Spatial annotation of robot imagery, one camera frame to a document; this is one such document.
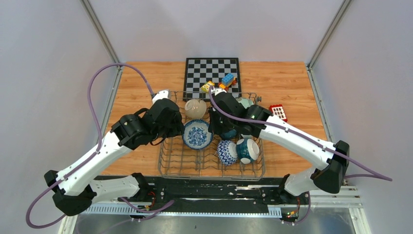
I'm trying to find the blue floral white bowl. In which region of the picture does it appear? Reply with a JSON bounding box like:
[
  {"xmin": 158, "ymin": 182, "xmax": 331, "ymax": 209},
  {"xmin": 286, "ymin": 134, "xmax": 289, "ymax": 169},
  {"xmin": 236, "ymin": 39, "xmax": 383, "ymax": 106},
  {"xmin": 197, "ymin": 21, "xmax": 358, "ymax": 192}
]
[{"xmin": 182, "ymin": 119, "xmax": 213, "ymax": 150}]

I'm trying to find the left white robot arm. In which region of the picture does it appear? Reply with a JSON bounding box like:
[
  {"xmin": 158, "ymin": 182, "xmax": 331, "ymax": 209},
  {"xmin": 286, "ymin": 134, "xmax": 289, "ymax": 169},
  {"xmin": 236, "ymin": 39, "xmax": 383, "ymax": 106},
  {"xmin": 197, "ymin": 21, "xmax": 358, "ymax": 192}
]
[{"xmin": 44, "ymin": 98, "xmax": 184, "ymax": 216}]

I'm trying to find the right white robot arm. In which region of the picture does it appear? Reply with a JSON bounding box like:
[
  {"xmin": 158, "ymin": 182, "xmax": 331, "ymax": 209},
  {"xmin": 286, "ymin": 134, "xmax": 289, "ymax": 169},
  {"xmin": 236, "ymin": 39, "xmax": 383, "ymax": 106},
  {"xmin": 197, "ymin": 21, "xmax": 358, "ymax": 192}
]
[{"xmin": 209, "ymin": 88, "xmax": 349, "ymax": 204}]

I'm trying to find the mint green bowl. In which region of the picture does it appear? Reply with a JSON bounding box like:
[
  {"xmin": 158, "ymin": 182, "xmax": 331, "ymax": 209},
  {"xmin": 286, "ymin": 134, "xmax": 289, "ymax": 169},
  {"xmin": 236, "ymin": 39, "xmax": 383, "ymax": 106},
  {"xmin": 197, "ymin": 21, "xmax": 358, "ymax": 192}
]
[{"xmin": 236, "ymin": 97, "xmax": 254, "ymax": 109}]

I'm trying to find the blue orange toy truck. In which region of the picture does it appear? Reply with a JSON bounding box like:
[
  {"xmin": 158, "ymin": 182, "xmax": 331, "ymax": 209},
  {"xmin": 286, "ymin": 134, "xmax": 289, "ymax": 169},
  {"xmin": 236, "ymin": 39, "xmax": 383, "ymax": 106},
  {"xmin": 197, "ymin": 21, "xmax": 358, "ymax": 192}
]
[{"xmin": 218, "ymin": 73, "xmax": 237, "ymax": 91}]

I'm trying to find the yellow toy car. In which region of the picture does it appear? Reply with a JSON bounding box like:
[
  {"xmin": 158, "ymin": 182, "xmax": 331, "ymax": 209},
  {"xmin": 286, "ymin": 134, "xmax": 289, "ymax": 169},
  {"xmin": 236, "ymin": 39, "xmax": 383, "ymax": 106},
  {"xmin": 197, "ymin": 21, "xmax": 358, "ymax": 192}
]
[{"xmin": 201, "ymin": 81, "xmax": 215, "ymax": 93}]

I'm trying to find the dark teal glazed bowl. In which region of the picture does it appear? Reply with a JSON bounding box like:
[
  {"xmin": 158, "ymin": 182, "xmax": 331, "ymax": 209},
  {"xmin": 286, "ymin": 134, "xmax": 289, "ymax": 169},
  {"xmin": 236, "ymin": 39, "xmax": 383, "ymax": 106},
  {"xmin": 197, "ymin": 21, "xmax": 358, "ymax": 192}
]
[{"xmin": 220, "ymin": 129, "xmax": 238, "ymax": 140}]

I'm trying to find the beige bowl upper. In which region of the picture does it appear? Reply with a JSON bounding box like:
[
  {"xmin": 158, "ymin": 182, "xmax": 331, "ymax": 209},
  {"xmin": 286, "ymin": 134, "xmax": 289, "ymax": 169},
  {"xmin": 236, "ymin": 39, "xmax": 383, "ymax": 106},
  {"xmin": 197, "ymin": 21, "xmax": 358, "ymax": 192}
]
[{"xmin": 184, "ymin": 98, "xmax": 207, "ymax": 119}]

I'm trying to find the black white checkerboard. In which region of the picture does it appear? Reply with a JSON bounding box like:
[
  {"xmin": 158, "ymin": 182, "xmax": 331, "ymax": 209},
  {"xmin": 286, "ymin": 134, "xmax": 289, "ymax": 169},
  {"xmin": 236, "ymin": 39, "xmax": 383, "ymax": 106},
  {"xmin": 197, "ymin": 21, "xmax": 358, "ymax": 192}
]
[{"xmin": 183, "ymin": 58, "xmax": 242, "ymax": 102}]

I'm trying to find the blue zigzag bowl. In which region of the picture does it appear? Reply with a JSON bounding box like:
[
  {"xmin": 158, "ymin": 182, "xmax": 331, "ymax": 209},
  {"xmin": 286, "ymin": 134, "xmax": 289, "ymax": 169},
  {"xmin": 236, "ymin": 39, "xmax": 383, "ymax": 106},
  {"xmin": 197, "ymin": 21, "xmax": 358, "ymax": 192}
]
[{"xmin": 217, "ymin": 140, "xmax": 238, "ymax": 166}]

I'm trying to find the teal white dotted bowl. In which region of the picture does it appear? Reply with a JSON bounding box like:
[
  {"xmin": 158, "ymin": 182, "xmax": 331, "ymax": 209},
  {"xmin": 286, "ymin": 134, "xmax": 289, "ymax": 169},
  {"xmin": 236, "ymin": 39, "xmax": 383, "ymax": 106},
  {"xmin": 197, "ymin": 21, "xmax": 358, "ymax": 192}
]
[{"xmin": 236, "ymin": 138, "xmax": 260, "ymax": 164}]

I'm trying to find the red toy block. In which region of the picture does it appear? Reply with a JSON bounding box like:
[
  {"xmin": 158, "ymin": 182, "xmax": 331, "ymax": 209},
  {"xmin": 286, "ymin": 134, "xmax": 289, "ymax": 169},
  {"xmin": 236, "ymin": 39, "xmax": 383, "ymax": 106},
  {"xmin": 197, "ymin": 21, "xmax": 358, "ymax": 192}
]
[{"xmin": 269, "ymin": 104, "xmax": 288, "ymax": 122}]

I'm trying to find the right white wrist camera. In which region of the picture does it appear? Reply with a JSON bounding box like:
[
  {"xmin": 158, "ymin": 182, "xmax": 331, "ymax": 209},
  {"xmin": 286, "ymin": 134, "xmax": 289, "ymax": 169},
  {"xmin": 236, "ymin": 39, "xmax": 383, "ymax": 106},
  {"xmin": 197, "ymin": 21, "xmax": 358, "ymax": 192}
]
[{"xmin": 212, "ymin": 88, "xmax": 227, "ymax": 96}]

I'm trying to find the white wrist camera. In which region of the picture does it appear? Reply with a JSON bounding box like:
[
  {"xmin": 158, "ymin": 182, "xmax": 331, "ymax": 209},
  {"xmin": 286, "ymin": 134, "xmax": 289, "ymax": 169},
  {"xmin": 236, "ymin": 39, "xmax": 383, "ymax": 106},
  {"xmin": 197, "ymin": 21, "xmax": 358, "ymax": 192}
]
[
  {"xmin": 212, "ymin": 88, "xmax": 227, "ymax": 96},
  {"xmin": 151, "ymin": 89, "xmax": 170, "ymax": 104}
]

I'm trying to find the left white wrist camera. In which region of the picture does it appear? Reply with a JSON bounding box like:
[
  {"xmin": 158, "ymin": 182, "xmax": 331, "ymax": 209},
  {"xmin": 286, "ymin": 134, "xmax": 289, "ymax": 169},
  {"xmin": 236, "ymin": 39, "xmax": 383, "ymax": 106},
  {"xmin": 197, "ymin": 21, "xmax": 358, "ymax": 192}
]
[{"xmin": 151, "ymin": 89, "xmax": 170, "ymax": 104}]

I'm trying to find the grey wire dish rack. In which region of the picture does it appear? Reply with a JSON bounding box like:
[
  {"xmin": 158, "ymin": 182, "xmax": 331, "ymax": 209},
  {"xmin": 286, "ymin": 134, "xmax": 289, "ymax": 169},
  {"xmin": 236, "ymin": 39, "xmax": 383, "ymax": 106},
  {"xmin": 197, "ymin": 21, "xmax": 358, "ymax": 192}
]
[{"xmin": 157, "ymin": 91, "xmax": 267, "ymax": 181}]

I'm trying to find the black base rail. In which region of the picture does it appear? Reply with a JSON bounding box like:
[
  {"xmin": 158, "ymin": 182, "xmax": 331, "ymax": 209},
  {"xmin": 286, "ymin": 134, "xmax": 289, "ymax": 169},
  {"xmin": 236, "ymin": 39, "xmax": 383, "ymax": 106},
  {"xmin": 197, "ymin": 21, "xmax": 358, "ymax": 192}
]
[{"xmin": 106, "ymin": 175, "xmax": 304, "ymax": 217}]

